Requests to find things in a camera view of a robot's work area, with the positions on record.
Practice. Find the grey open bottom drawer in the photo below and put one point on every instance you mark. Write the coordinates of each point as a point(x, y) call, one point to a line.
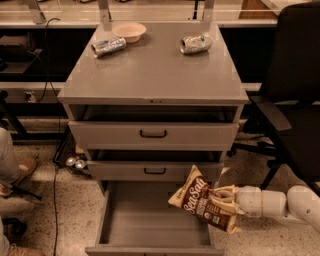
point(138, 221)

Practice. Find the wall power outlet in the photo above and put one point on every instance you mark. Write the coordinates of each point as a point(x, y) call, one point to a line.
point(30, 97)

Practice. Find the person leg with shoe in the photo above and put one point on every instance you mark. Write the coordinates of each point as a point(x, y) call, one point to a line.
point(11, 170)

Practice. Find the crushed silver can left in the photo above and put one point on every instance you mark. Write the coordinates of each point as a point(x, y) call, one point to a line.
point(106, 47)

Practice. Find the beige paper bowl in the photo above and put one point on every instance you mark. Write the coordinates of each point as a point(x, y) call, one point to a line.
point(131, 32)

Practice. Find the grey drawer cabinet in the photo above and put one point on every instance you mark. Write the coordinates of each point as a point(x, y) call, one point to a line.
point(152, 81)

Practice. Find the brown sea salt chip bag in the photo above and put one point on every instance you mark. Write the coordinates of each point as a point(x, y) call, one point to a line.
point(195, 197)

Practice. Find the silver cans on floor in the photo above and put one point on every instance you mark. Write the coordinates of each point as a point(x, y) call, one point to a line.
point(75, 163)

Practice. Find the grey top drawer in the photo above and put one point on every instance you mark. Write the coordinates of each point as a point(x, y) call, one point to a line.
point(154, 135)

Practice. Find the crushed silver can right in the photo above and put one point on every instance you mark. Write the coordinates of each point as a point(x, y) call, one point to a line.
point(195, 44)

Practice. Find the brown shoe lower left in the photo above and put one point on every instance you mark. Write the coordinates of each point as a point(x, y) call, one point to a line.
point(8, 249)

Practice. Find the black office chair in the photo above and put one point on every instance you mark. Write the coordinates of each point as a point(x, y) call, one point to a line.
point(286, 108)

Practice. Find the grey middle drawer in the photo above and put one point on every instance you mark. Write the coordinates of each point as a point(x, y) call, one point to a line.
point(139, 170)

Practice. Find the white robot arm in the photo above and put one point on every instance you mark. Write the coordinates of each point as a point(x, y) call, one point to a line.
point(298, 206)

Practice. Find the crushed silver can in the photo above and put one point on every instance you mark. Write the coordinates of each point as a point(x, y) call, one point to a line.
point(195, 44)
point(106, 47)

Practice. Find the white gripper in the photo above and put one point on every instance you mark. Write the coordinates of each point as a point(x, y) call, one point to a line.
point(249, 200)

